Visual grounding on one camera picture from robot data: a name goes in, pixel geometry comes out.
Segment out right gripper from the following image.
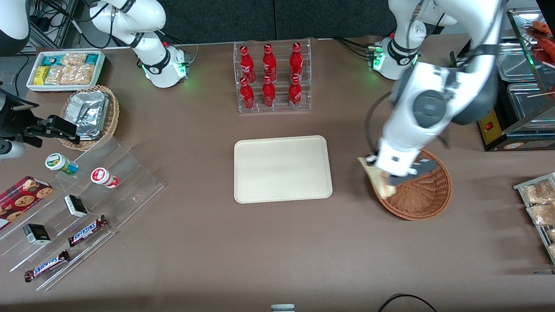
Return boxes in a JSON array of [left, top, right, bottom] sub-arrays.
[[0, 88, 81, 148]]

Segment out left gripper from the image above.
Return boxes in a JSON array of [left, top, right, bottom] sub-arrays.
[[365, 138, 424, 188]]

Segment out triangular sandwich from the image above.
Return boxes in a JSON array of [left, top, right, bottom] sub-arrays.
[[357, 156, 397, 200]]

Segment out brown wicker basket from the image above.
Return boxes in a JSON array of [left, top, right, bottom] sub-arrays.
[[371, 148, 453, 222]]

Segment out light wicker basket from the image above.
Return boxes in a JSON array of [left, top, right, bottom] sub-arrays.
[[59, 84, 120, 152]]

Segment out cream plastic tray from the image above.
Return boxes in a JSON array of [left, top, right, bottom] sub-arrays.
[[233, 135, 333, 205]]

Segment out tray of packaged snacks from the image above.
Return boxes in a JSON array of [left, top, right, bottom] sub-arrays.
[[513, 172, 555, 266]]

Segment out green lid yogurt cup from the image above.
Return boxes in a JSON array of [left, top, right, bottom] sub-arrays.
[[45, 153, 80, 176]]

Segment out silver foil packs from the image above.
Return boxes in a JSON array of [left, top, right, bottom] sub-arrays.
[[65, 91, 110, 141]]

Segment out white rectangular snack bin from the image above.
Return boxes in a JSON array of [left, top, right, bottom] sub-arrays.
[[26, 50, 106, 93]]

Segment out clear rice cracker bag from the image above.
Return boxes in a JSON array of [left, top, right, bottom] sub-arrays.
[[61, 52, 88, 67], [45, 64, 95, 86]]

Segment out red lid yogurt cup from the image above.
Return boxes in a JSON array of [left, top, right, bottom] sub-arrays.
[[90, 167, 120, 189]]

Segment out red plaid cookie box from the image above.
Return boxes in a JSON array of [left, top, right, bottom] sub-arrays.
[[0, 175, 54, 231]]

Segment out small black carton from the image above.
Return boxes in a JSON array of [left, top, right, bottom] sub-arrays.
[[22, 223, 52, 246], [64, 194, 89, 218]]

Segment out clear acrylic step display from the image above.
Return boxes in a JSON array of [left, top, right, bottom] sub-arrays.
[[0, 136, 165, 292]]

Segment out Snickers bar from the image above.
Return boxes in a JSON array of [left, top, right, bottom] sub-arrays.
[[67, 214, 109, 248], [23, 249, 71, 283]]

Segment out black yellow control box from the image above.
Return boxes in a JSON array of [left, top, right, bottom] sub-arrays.
[[476, 107, 509, 152]]

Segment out red cola bottle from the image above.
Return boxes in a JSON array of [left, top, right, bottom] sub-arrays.
[[261, 76, 277, 109], [289, 42, 304, 81], [239, 77, 255, 111], [288, 75, 303, 110], [262, 43, 278, 83], [239, 45, 256, 84]]

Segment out clear acrylic bottle rack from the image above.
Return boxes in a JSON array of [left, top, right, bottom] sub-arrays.
[[233, 38, 312, 114]]

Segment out clear bag of snacks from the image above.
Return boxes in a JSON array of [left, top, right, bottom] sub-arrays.
[[526, 202, 555, 227], [522, 179, 555, 205]]

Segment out black glass food warmer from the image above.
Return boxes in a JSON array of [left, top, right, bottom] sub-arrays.
[[449, 8, 555, 152]]

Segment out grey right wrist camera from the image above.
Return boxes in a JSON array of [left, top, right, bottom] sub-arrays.
[[0, 140, 26, 159]]

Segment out aluminium frame post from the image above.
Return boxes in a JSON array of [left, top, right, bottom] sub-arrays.
[[26, 0, 79, 53]]

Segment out black floor cable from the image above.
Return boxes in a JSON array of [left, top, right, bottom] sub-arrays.
[[377, 293, 439, 312]]

